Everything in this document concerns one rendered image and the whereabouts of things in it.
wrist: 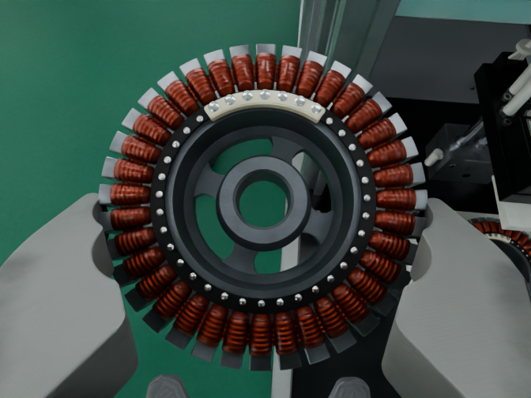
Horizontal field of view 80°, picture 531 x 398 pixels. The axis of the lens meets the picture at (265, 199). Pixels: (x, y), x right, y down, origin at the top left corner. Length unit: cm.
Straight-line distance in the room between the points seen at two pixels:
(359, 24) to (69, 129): 44
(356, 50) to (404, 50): 23
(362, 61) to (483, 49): 27
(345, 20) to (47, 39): 57
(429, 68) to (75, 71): 53
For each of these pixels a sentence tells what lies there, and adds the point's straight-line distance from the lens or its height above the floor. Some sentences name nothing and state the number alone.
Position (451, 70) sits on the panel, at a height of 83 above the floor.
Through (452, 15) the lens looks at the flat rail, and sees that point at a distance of 23.
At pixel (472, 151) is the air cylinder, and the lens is 44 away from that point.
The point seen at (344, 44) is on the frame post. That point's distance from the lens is 22.
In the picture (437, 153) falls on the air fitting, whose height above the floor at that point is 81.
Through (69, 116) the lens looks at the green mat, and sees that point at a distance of 57.
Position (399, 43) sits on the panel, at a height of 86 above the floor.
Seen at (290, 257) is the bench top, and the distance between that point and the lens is 40.
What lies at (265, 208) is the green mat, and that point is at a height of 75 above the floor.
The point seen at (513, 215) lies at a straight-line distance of 35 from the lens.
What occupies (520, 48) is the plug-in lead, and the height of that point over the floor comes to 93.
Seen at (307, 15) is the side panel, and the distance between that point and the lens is 43.
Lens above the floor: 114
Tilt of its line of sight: 67 degrees down
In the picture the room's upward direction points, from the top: straight up
